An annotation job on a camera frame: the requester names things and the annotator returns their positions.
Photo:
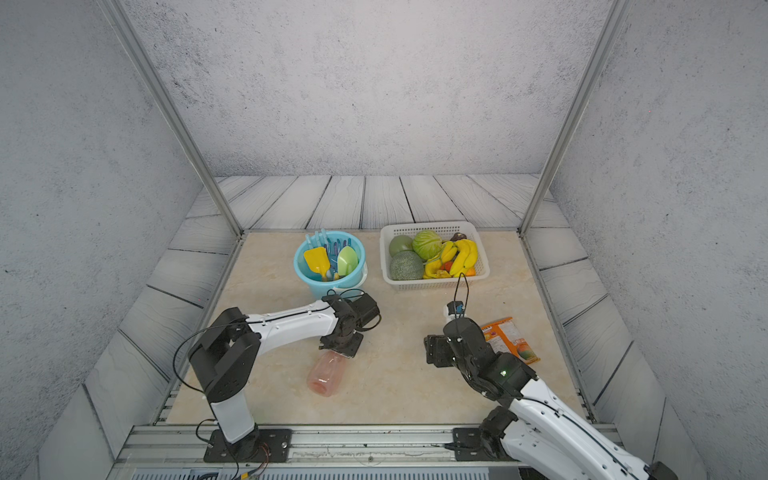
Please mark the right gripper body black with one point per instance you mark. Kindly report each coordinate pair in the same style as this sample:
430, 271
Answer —
445, 355

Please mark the aluminium frame post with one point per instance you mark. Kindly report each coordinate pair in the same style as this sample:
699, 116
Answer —
131, 43
616, 16

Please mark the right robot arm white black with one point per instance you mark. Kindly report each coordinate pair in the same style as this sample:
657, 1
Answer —
530, 424

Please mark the orange candy bag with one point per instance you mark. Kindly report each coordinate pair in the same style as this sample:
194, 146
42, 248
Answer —
504, 337

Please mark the light blue plastic bucket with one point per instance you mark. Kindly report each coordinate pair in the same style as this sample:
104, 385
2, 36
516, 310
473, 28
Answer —
317, 286

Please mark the smooth green melon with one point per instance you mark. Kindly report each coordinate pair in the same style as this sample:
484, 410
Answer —
400, 243

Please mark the teal rake yellow handle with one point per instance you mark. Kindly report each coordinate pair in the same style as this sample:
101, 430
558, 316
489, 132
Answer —
333, 250

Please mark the aluminium front rail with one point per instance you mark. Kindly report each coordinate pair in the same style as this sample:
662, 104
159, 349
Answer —
167, 446

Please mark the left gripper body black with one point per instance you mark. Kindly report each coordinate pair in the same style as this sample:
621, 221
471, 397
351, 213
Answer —
349, 347

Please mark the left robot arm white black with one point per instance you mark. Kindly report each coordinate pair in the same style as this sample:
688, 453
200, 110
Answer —
224, 353

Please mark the white plastic basket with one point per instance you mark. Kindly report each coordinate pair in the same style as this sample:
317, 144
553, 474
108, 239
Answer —
448, 231

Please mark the yellow banana bunch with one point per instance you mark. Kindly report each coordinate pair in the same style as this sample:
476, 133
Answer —
459, 257

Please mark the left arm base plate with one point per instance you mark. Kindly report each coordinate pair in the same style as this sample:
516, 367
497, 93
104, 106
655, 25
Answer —
270, 445

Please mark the light blue hand rake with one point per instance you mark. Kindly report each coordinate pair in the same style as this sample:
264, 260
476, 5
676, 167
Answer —
318, 239

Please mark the yellow bell pepper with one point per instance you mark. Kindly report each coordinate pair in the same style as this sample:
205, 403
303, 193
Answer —
433, 270

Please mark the left aluminium frame post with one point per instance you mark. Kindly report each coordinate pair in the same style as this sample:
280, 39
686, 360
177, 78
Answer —
131, 43

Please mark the green cabbage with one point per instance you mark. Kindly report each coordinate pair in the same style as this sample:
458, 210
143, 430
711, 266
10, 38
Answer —
427, 244

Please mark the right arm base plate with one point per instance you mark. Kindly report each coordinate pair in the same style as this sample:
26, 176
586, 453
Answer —
475, 444

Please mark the pink spray bottle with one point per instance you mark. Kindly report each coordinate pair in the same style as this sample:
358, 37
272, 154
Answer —
326, 375

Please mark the right aluminium frame post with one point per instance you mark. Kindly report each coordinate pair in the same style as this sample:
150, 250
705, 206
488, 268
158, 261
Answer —
616, 16

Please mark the netted green melon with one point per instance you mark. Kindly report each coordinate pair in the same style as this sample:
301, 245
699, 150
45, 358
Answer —
406, 266

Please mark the yellow plastic shovel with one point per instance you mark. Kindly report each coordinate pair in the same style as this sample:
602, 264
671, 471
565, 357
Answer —
318, 262

